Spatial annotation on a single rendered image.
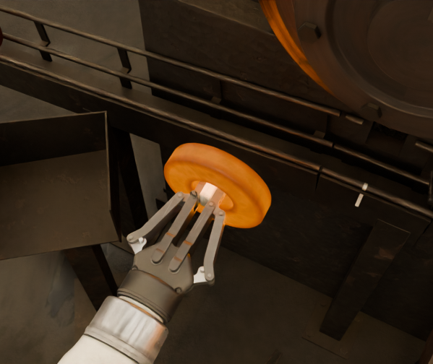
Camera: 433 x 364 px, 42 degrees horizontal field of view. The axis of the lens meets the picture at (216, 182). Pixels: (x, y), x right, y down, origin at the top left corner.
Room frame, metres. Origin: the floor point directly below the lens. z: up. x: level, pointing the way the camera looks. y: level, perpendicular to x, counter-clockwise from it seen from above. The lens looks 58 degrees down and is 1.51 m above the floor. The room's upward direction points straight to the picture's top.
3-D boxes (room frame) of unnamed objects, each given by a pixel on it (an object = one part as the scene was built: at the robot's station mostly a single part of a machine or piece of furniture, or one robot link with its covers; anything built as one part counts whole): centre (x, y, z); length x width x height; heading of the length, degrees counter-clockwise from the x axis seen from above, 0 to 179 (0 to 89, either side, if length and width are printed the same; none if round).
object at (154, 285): (0.27, 0.07, 0.84); 0.09 x 0.08 x 0.07; 153
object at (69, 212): (0.52, 0.31, 0.36); 0.26 x 0.20 x 0.72; 98
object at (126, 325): (0.20, 0.11, 0.83); 0.09 x 0.06 x 0.09; 63
